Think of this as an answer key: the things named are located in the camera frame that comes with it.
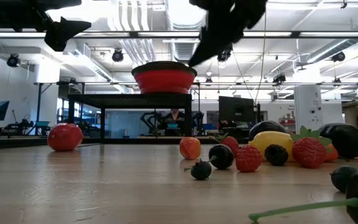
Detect black aluminium table frame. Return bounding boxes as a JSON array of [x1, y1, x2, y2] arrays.
[[0, 136, 217, 151]]

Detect background robot workstation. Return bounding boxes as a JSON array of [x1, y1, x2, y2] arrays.
[[140, 111, 204, 137]]

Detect red strawberry green leaves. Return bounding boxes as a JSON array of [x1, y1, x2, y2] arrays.
[[290, 125, 333, 170], [218, 132, 240, 157]]

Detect red raspberry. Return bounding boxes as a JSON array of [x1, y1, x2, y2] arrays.
[[235, 145, 263, 174]]

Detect blackberry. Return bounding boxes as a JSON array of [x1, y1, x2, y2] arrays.
[[264, 144, 289, 167]]

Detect small orange peach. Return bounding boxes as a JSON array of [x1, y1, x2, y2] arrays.
[[323, 143, 339, 162], [179, 136, 202, 161]]

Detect thin hanging cable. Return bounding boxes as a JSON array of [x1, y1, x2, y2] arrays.
[[254, 18, 269, 105]]

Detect black monitor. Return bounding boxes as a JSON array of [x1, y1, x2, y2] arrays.
[[218, 95, 256, 124]]

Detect small dark blueberry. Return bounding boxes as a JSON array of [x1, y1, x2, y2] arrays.
[[330, 166, 358, 194], [190, 158, 213, 181]]

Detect overhead light bar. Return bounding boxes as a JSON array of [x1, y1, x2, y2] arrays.
[[0, 30, 358, 39]]

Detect black ceiling spotlight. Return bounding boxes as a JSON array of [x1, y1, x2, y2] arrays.
[[6, 53, 21, 68], [111, 48, 125, 63], [272, 73, 287, 85], [331, 51, 346, 63]]

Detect large red pepper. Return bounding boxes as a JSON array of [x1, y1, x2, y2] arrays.
[[47, 123, 84, 152]]

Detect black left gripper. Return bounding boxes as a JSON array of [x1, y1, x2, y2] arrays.
[[26, 0, 93, 53]]

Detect white pillar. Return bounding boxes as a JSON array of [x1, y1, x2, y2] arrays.
[[293, 85, 324, 135]]

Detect black overhead camera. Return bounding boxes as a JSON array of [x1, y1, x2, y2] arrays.
[[216, 46, 233, 63]]

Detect dark purple round fruit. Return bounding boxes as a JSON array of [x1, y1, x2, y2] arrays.
[[248, 120, 287, 141], [318, 123, 358, 160]]

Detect person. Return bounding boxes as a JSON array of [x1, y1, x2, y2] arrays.
[[162, 108, 186, 137]]

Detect red collapsible colander grey rim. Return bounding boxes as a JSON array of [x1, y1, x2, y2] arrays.
[[131, 60, 198, 95]]

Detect silver ventilation duct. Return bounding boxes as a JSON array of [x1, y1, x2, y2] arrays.
[[165, 0, 209, 63]]

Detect black perforated metal shelf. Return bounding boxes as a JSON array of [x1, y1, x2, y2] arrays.
[[67, 93, 193, 144]]

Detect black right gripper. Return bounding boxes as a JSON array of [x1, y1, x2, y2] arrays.
[[187, 0, 269, 68]]

